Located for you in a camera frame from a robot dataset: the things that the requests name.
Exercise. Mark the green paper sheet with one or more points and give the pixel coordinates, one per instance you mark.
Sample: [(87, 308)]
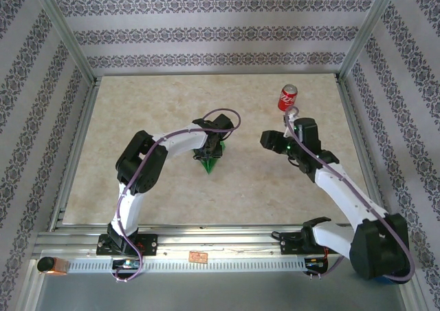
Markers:
[(210, 164)]

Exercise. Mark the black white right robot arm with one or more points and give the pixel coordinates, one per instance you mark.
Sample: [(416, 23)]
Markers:
[(357, 214)]

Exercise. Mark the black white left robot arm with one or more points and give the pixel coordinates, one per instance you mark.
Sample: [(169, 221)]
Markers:
[(144, 166)]

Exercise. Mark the red soda can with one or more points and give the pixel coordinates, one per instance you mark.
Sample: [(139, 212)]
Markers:
[(287, 99)]

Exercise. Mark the wide aluminium extrusion beam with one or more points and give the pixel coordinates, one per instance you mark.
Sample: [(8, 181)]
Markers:
[(223, 242)]

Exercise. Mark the small orange card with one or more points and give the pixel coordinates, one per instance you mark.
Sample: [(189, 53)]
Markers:
[(198, 256)]

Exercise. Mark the small green circuit board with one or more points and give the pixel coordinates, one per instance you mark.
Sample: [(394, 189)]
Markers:
[(314, 262), (125, 264)]

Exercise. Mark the dark blue mug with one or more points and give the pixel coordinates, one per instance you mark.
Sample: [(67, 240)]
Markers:
[(386, 280)]

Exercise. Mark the black and orange device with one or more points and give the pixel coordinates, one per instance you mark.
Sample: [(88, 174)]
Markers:
[(46, 264)]

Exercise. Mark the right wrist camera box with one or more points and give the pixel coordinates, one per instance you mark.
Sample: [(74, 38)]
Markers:
[(292, 123)]

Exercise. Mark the aluminium side rail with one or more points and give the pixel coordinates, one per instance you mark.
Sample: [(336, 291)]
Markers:
[(359, 139), (75, 152)]

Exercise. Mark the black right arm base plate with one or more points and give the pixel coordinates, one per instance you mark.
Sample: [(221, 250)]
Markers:
[(290, 245)]

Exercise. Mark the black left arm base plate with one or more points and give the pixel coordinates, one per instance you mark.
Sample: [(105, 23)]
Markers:
[(149, 244)]

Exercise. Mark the aluminium frame post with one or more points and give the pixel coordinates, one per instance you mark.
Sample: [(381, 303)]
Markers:
[(62, 25), (371, 25)]

